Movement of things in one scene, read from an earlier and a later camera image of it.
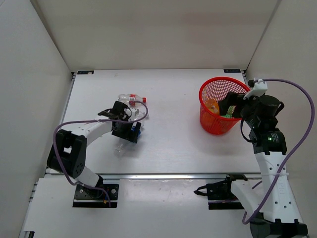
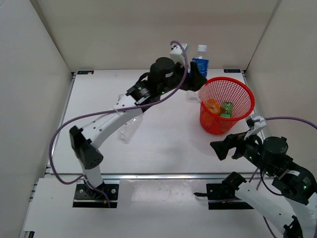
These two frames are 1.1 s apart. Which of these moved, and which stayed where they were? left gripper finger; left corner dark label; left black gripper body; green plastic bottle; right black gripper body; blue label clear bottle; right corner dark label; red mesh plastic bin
Moved: left gripper finger; right black gripper body; left black gripper body; blue label clear bottle
Stayed: left corner dark label; right corner dark label; green plastic bottle; red mesh plastic bin
